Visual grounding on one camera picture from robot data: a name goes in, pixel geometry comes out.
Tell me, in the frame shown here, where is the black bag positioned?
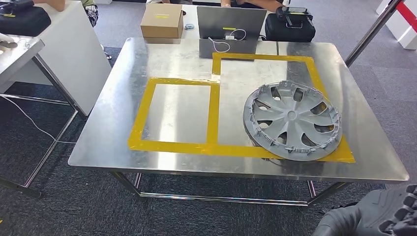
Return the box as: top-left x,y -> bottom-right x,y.
0,0 -> 52,37
264,6 -> 317,43

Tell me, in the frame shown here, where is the white desk panel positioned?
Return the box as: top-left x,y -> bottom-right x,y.
8,0 -> 113,117

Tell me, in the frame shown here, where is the brown cardboard box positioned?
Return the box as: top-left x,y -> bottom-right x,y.
140,3 -> 184,39

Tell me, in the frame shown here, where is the dark grey box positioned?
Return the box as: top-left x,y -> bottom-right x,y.
196,5 -> 268,41

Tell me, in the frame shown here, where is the white display plinth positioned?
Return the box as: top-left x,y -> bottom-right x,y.
375,0 -> 417,51

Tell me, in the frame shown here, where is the chrome barrier stanchion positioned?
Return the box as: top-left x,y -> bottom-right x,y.
344,0 -> 405,68

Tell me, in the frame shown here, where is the silver plastic wheel hubcap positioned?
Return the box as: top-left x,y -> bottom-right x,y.
242,80 -> 343,162

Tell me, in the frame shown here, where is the white charger with cable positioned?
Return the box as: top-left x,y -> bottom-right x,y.
207,29 -> 247,54

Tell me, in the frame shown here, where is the red barrier belt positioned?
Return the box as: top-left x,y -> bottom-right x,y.
395,1 -> 417,33

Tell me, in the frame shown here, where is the stainless steel workbench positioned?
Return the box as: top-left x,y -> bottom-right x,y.
67,36 -> 410,207

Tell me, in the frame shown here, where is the stainless steel side table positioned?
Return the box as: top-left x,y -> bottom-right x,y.
0,35 -> 81,199

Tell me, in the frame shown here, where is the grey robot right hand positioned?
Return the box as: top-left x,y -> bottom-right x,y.
312,185 -> 417,236

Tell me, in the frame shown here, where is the thin white cable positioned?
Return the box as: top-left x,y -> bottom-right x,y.
0,96 -> 77,145

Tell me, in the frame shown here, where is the person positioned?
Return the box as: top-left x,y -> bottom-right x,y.
32,0 -> 99,28
220,0 -> 291,13

